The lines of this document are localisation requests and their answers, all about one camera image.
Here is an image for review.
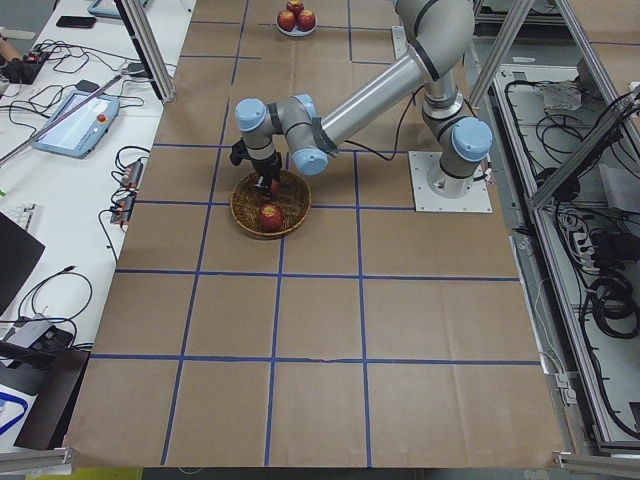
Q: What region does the plate apple one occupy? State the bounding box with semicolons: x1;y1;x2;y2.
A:
286;0;305;16

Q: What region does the white plate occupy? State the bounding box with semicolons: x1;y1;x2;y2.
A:
276;24;318;38

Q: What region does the plate apple three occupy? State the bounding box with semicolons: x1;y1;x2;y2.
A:
297;9;317;32

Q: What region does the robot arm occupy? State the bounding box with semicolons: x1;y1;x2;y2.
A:
230;0;493;199

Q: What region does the black laptop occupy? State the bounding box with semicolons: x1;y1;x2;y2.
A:
0;214;45;313

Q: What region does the plate apple two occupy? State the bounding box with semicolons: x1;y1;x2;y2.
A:
276;10;297;32

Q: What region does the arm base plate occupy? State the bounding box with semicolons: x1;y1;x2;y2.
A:
391;25;412;60
408;151;493;214

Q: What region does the yellow-red apple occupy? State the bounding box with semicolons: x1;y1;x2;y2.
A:
264;180;280;200

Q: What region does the wicker basket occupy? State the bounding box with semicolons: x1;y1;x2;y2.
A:
230;170;311;239

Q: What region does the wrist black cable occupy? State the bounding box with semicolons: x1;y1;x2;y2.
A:
344;92;419;162

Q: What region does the dark red basket apple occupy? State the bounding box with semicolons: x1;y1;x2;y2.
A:
258;202;284;232

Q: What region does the aluminium frame post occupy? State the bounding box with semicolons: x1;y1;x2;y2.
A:
115;0;176;104

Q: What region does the black smartphone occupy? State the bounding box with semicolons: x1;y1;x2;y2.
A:
56;15;97;29

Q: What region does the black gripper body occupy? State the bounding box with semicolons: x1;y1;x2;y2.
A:
229;140;283;180

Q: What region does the blue teach pendant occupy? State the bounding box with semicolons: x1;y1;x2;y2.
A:
32;95;120;158
87;0;120;19

